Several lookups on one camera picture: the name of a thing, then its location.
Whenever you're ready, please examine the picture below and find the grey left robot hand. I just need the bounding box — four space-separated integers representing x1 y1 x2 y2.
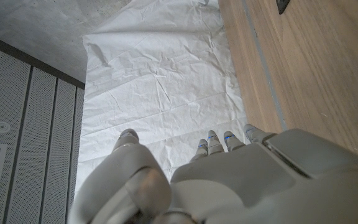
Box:
67 123 358 224

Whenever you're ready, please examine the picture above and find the black box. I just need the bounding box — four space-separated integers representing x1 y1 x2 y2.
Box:
275 0 291 16

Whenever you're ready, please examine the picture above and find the white backdrop cloth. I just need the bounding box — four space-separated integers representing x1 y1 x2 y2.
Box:
73 0 249 200

